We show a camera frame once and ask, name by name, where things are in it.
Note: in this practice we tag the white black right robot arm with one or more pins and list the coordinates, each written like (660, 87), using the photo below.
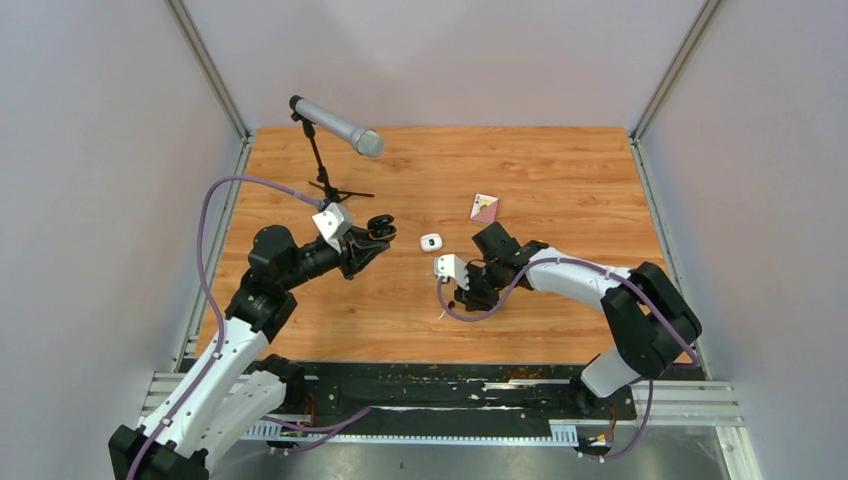
(651, 323)

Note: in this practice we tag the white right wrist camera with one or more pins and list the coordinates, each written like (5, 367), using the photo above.
(450, 267)

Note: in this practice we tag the grey microphone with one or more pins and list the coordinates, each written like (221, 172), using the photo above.
(365, 141)

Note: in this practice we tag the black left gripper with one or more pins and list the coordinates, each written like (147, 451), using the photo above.
(358, 249)

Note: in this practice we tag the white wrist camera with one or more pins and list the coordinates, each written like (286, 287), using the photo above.
(332, 223)
(450, 267)

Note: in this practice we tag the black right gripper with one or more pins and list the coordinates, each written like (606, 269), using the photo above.
(474, 300)

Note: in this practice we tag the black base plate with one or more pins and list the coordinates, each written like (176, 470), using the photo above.
(450, 400)

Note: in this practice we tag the black earbud case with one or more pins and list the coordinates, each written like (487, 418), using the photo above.
(382, 228)

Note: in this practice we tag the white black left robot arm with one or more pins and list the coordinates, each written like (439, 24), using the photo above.
(187, 436)

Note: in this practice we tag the white gold earbud charging case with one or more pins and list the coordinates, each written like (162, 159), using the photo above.
(431, 242)

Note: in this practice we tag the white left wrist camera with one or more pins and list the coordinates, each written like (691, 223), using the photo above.
(332, 223)

